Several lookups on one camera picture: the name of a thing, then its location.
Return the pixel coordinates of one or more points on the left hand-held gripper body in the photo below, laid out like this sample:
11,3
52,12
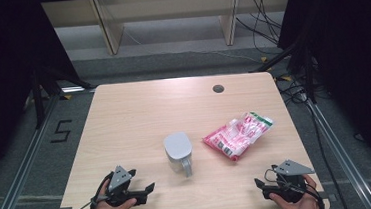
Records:
120,178

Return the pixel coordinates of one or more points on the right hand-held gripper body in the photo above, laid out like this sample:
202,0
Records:
292,168

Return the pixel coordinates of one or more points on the red and white plastic bag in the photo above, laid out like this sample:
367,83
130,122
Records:
238,137

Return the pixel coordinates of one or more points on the clear container with grey lid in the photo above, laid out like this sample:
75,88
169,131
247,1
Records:
178,147

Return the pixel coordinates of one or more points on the yellow floor tape piece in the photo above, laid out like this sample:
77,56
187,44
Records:
264,59
67,97
286,78

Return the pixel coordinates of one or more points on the black metal stand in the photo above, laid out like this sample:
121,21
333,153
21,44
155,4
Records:
299,62
48,85

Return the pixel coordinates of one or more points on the black curtain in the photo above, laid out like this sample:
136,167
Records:
3,65
353,54

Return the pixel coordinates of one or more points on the beige wooden shelf unit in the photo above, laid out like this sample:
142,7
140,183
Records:
165,5

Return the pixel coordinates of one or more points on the long metal floor rail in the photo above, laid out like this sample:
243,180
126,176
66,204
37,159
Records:
341,155
16,184

